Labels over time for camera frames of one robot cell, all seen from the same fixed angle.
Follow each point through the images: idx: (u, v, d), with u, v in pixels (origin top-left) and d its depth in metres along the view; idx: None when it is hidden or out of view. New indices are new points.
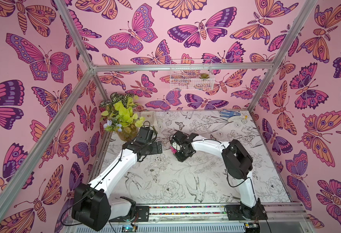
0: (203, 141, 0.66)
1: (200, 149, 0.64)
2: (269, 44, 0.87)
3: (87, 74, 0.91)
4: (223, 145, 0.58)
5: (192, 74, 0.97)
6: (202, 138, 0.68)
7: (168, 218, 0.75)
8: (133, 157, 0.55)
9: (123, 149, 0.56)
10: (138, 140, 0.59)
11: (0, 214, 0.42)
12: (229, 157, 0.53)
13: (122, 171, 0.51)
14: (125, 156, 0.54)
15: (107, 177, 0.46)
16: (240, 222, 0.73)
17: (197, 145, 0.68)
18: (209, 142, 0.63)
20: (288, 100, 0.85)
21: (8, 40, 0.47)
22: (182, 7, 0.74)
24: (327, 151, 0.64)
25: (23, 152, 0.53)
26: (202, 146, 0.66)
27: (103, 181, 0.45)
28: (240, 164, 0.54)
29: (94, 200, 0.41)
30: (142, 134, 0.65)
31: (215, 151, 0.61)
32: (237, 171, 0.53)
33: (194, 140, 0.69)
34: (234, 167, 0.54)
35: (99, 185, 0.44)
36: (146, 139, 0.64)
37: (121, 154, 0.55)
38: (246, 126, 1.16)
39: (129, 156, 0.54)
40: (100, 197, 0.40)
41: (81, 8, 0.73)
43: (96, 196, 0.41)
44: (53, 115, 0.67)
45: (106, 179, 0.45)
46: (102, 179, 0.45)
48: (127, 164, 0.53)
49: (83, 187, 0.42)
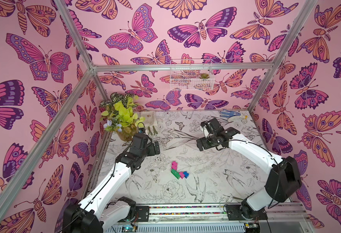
0: (246, 143, 0.55)
1: (241, 152, 0.57)
2: (269, 45, 0.87)
3: (87, 73, 0.92)
4: (273, 158, 0.48)
5: (192, 74, 0.97)
6: (246, 140, 0.56)
7: (168, 218, 0.75)
8: (126, 170, 0.53)
9: (117, 164, 0.54)
10: (132, 151, 0.63)
11: (0, 213, 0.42)
12: (281, 177, 0.43)
13: (116, 187, 0.50)
14: (118, 171, 0.52)
15: (98, 196, 0.44)
16: (240, 222, 0.73)
17: (234, 145, 0.59)
18: (253, 148, 0.53)
20: (288, 100, 0.85)
21: (8, 40, 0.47)
22: (182, 7, 0.74)
24: (327, 151, 0.64)
25: (23, 152, 0.53)
26: (244, 150, 0.55)
27: (93, 201, 0.43)
28: (287, 186, 0.44)
29: (84, 223, 0.39)
30: (136, 143, 0.61)
31: (259, 161, 0.51)
32: (282, 194, 0.44)
33: (234, 139, 0.58)
34: (281, 189, 0.44)
35: (89, 205, 0.42)
36: (139, 149, 0.61)
37: (115, 168, 0.52)
38: (246, 126, 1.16)
39: (122, 171, 0.52)
40: (90, 219, 0.39)
41: (80, 8, 0.73)
43: (86, 218, 0.39)
44: (53, 115, 0.67)
45: (97, 198, 0.43)
46: (92, 198, 0.43)
48: (121, 179, 0.52)
49: (73, 208, 0.41)
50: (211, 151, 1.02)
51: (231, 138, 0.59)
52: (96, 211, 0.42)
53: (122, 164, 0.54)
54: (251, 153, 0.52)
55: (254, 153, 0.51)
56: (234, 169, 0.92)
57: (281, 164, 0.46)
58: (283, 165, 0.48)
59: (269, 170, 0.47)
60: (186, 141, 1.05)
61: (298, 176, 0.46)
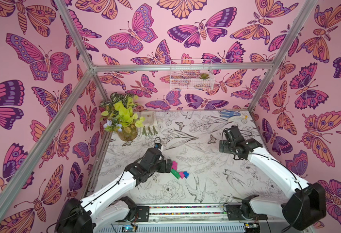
0: (267, 160, 0.51)
1: (261, 167, 0.53)
2: (269, 45, 0.87)
3: (87, 74, 0.91)
4: (298, 181, 0.44)
5: (192, 74, 0.97)
6: (267, 155, 0.53)
7: (168, 218, 0.75)
8: (132, 182, 0.55)
9: (125, 172, 0.56)
10: (142, 165, 0.64)
11: (0, 213, 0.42)
12: (304, 204, 0.39)
13: (118, 195, 0.52)
14: (124, 180, 0.53)
15: (99, 199, 0.46)
16: (240, 222, 0.73)
17: (253, 159, 0.55)
18: (275, 167, 0.49)
20: (288, 100, 0.85)
21: (8, 40, 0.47)
22: (182, 7, 0.74)
24: (327, 151, 0.64)
25: (23, 152, 0.53)
26: (264, 166, 0.52)
27: (93, 202, 0.44)
28: (308, 214, 0.40)
29: (78, 222, 0.40)
30: (147, 158, 0.62)
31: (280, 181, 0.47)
32: (301, 222, 0.41)
33: (254, 153, 0.54)
34: (302, 217, 0.40)
35: (89, 205, 0.43)
36: (150, 164, 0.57)
37: (121, 176, 0.54)
38: (246, 126, 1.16)
39: (128, 180, 0.54)
40: (84, 221, 0.40)
41: (80, 8, 0.73)
43: (81, 218, 0.40)
44: (53, 115, 0.67)
45: (97, 201, 0.45)
46: (93, 199, 0.45)
48: (124, 188, 0.53)
49: (73, 203, 0.43)
50: (211, 151, 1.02)
51: (252, 151, 0.55)
52: (92, 213, 0.43)
53: (129, 174, 0.55)
54: (273, 172, 0.49)
55: (276, 171, 0.48)
56: (234, 169, 0.92)
57: (305, 189, 0.42)
58: (307, 190, 0.43)
59: (291, 194, 0.43)
60: (186, 141, 1.05)
61: (323, 207, 0.41)
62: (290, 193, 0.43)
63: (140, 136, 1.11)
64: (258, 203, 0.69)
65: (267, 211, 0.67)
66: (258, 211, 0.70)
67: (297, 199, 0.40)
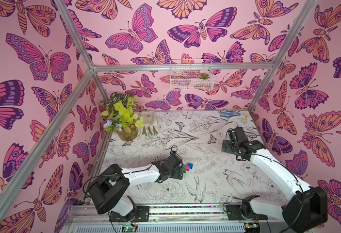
0: (270, 161, 0.51)
1: (263, 168, 0.53)
2: (269, 44, 0.87)
3: (87, 74, 0.91)
4: (300, 184, 0.44)
5: (192, 74, 0.97)
6: (269, 157, 0.53)
7: (168, 218, 0.75)
8: (157, 174, 0.61)
9: (153, 164, 0.63)
10: (165, 165, 0.70)
11: (0, 214, 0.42)
12: (303, 206, 0.39)
13: (144, 179, 0.57)
14: (153, 169, 0.60)
15: (135, 174, 0.51)
16: (240, 222, 0.73)
17: (256, 160, 0.55)
18: (277, 168, 0.49)
20: (288, 100, 0.85)
21: (8, 40, 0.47)
22: (182, 7, 0.74)
24: (327, 151, 0.64)
25: (23, 152, 0.53)
26: (266, 167, 0.52)
27: (131, 174, 0.50)
28: (309, 217, 0.40)
29: (117, 185, 0.45)
30: (170, 161, 0.70)
31: (282, 182, 0.46)
32: (300, 224, 0.41)
33: (257, 154, 0.54)
34: (301, 219, 0.40)
35: (127, 174, 0.49)
36: (171, 167, 0.69)
37: (151, 166, 0.61)
38: (246, 126, 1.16)
39: (155, 171, 0.60)
40: (122, 185, 0.44)
41: (81, 8, 0.73)
43: (120, 183, 0.45)
44: (53, 115, 0.67)
45: (133, 175, 0.50)
46: (131, 172, 0.51)
48: (151, 175, 0.59)
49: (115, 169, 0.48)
50: (211, 151, 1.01)
51: (254, 152, 0.55)
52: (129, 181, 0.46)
53: (155, 168, 0.62)
54: (275, 173, 0.49)
55: (278, 173, 0.48)
56: (234, 169, 0.92)
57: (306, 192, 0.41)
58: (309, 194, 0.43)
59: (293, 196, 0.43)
60: (186, 141, 1.05)
61: (324, 211, 0.41)
62: (290, 195, 0.43)
63: (140, 136, 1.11)
64: (258, 204, 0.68)
65: (267, 211, 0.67)
66: (257, 211, 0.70)
67: (298, 201, 0.40)
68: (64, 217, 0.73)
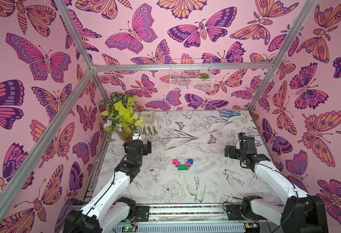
0: (271, 170, 0.54)
1: (265, 177, 0.56)
2: (269, 45, 0.87)
3: (87, 74, 0.91)
4: (296, 191, 0.45)
5: (192, 74, 0.97)
6: (271, 167, 0.56)
7: (168, 218, 0.75)
8: (126, 179, 0.56)
9: (116, 173, 0.56)
10: (130, 162, 0.65)
11: (0, 213, 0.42)
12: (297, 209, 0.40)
13: (116, 194, 0.52)
14: (118, 179, 0.54)
15: (100, 202, 0.46)
16: (240, 222, 0.73)
17: (258, 170, 0.59)
18: (276, 175, 0.52)
20: (288, 100, 0.85)
21: (8, 40, 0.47)
22: (182, 7, 0.74)
24: (327, 151, 0.64)
25: (23, 152, 0.53)
26: (267, 175, 0.54)
27: (94, 207, 0.44)
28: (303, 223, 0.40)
29: (86, 227, 0.40)
30: (133, 154, 0.62)
31: (281, 191, 0.48)
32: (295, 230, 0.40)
33: (260, 163, 0.58)
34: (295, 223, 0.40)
35: (91, 211, 0.43)
36: (135, 159, 0.63)
37: (114, 177, 0.54)
38: (246, 126, 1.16)
39: (122, 179, 0.54)
40: (92, 224, 0.40)
41: (80, 8, 0.73)
43: (89, 224, 0.40)
44: (53, 115, 0.67)
45: (99, 204, 0.45)
46: (94, 204, 0.45)
48: (121, 186, 0.54)
49: (74, 214, 0.41)
50: (211, 151, 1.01)
51: (258, 162, 0.59)
52: (98, 216, 0.43)
53: (121, 173, 0.57)
54: (275, 181, 0.51)
55: (278, 181, 0.49)
56: (234, 169, 0.92)
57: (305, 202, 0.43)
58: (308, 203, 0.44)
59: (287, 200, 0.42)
60: (186, 141, 1.05)
61: (323, 222, 0.40)
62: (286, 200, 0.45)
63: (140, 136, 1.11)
64: (259, 204, 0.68)
65: (266, 214, 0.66)
66: (256, 211, 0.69)
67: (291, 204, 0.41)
68: (64, 218, 0.73)
